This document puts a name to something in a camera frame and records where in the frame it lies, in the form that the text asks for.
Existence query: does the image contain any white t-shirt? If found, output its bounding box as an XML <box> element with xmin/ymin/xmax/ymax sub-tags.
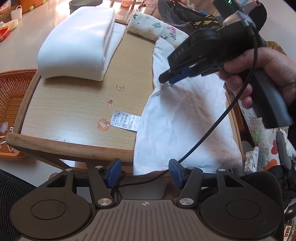
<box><xmin>133</xmin><ymin>39</ymin><xmax>242</xmax><ymax>175</ymax></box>

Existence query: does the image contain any person's right hand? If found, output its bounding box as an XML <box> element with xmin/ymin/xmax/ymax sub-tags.
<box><xmin>219</xmin><ymin>47</ymin><xmax>295</xmax><ymax>106</ymax></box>

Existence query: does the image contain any wooden tray table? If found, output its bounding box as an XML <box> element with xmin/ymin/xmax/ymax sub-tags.
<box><xmin>6</xmin><ymin>32</ymin><xmax>242</xmax><ymax>174</ymax></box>

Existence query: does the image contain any patchwork quilt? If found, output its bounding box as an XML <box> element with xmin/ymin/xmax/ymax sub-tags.
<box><xmin>239</xmin><ymin>103</ymin><xmax>295</xmax><ymax>171</ymax></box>

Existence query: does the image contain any floral rolled cloth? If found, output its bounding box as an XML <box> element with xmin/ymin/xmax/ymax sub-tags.
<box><xmin>127</xmin><ymin>11</ymin><xmax>189</xmax><ymax>48</ymax></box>

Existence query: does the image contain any orange wicker basket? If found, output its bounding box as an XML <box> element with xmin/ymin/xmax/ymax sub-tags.
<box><xmin>0</xmin><ymin>69</ymin><xmax>36</xmax><ymax>160</ymax></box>

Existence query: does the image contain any folded white towel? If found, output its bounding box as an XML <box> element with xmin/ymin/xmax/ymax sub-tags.
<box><xmin>37</xmin><ymin>5</ymin><xmax>126</xmax><ymax>81</ymax></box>

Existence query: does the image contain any black cable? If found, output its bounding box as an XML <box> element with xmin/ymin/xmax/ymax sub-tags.
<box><xmin>113</xmin><ymin>34</ymin><xmax>258</xmax><ymax>188</ymax></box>

